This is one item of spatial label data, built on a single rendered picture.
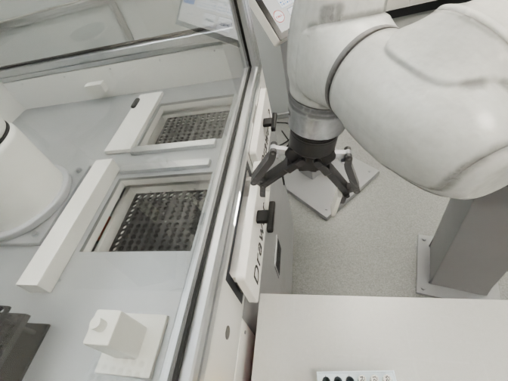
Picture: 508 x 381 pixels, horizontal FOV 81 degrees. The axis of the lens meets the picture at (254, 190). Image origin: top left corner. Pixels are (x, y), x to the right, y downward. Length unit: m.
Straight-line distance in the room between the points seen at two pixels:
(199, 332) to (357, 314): 0.34
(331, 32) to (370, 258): 1.33
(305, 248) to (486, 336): 1.05
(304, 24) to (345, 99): 0.10
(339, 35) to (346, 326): 0.51
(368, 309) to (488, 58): 0.50
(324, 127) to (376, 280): 1.18
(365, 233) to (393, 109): 1.40
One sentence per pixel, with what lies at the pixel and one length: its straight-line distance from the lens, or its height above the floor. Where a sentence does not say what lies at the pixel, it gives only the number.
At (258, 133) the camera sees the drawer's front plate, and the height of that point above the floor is 0.93.
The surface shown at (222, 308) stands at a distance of 0.52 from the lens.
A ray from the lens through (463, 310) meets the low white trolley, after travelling 0.71.
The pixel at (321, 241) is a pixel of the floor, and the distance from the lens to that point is 1.62.
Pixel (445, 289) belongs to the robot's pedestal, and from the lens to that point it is 1.56.
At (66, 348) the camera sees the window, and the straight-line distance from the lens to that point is 0.28.
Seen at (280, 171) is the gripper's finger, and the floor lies 1.01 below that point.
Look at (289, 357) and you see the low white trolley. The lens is 0.65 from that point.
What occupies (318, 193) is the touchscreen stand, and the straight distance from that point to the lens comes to 1.76.
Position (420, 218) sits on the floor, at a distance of 1.75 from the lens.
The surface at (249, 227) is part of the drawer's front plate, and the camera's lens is 0.57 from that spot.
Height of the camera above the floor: 1.39
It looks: 47 degrees down
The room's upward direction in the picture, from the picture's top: 18 degrees counter-clockwise
